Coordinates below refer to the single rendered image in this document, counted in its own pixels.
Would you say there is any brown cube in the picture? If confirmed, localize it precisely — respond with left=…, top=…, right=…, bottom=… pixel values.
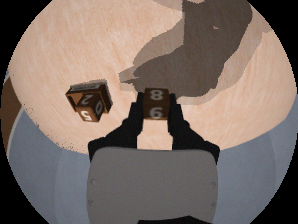
left=143, top=88, right=170, bottom=121
left=75, top=94, right=104, bottom=123

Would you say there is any brown wooden tray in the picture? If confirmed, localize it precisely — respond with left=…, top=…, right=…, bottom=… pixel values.
left=65, top=84, right=112, bottom=114

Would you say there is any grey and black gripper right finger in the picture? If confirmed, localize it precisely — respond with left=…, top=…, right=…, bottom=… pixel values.
left=167, top=93, right=220, bottom=165

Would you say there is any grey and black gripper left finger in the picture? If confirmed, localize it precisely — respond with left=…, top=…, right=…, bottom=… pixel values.
left=88, top=92, right=144, bottom=163

